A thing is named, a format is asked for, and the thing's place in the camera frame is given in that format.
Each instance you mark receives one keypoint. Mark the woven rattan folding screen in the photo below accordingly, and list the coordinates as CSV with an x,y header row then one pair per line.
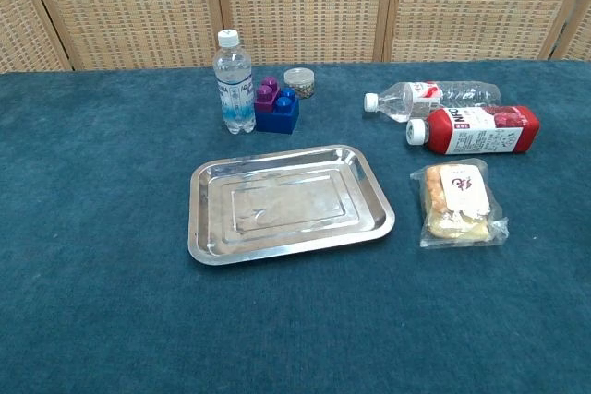
x,y
300,2

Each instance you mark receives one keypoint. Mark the small clear jar of nuts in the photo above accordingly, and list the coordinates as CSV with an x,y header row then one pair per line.
x,y
299,82

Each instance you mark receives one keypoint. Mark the blue toy building block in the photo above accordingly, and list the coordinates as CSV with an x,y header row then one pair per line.
x,y
281,118

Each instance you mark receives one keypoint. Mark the stainless steel tray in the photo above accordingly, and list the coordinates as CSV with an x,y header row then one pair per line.
x,y
288,204

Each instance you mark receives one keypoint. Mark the clear bottle with red label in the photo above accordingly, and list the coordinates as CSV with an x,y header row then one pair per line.
x,y
429,98

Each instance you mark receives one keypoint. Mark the clear bottle with blue label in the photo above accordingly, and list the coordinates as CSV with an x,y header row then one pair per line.
x,y
233,89

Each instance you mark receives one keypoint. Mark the teal fabric tablecloth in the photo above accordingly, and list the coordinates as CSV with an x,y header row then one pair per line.
x,y
115,274

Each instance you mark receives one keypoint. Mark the red juice bottle white cap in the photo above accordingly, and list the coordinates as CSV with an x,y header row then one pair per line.
x,y
475,130

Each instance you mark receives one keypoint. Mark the purple toy building block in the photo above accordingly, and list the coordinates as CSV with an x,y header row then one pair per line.
x,y
266,96

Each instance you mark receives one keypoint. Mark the packaged bread in clear wrapper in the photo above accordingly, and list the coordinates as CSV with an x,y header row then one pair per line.
x,y
459,202

